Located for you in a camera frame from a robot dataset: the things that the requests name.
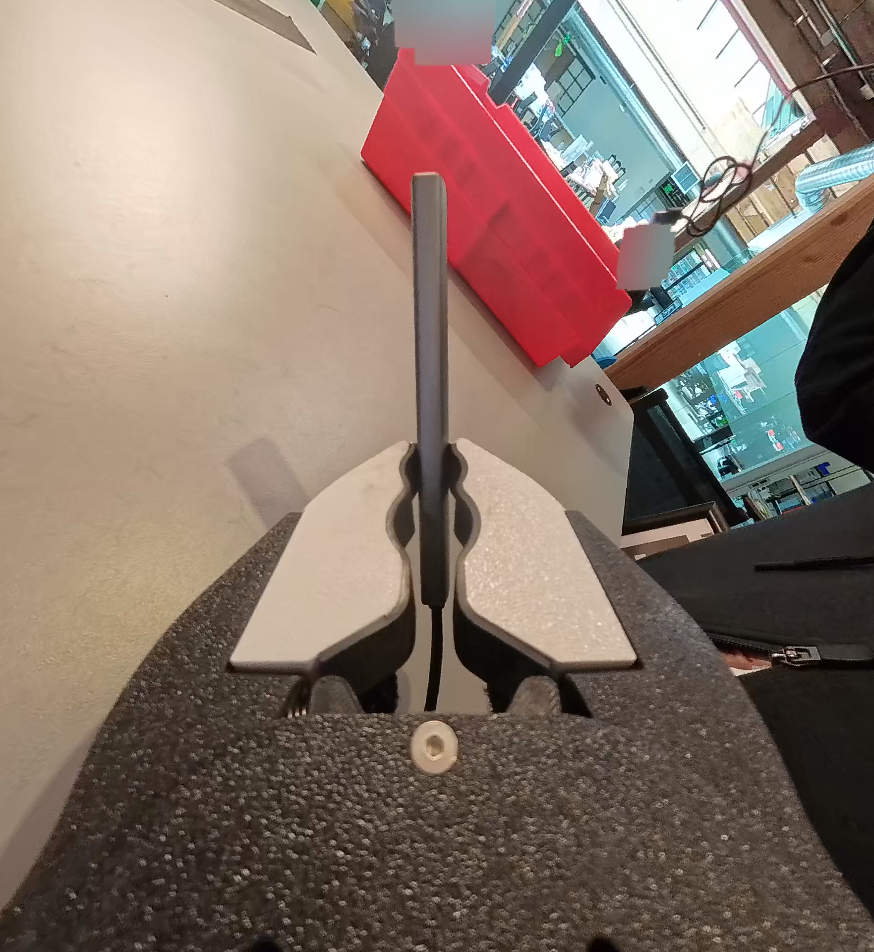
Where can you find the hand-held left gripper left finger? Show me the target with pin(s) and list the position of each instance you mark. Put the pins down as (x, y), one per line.
(332, 573)

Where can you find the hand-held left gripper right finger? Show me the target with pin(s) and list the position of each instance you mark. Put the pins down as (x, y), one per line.
(541, 573)

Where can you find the grey usb hub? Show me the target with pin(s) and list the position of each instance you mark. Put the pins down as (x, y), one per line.
(431, 372)

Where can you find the black box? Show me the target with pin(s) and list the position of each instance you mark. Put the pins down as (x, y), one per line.
(675, 461)

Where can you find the person in black clothing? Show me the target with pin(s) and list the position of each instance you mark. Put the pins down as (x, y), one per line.
(838, 744)

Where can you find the red plastic bin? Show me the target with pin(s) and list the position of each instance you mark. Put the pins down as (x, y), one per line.
(504, 223)

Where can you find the wooden counter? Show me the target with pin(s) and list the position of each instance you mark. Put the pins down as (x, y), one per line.
(764, 290)

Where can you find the metal spiral duct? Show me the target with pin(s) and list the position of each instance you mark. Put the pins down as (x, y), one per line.
(853, 167)

